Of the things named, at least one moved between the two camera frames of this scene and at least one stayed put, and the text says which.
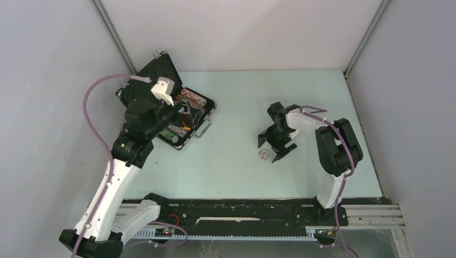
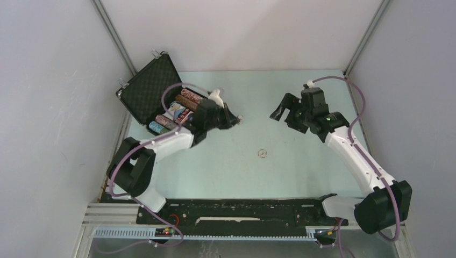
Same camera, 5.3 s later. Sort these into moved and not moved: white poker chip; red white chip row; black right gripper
Moved: black right gripper
Not moved: red white chip row; white poker chip
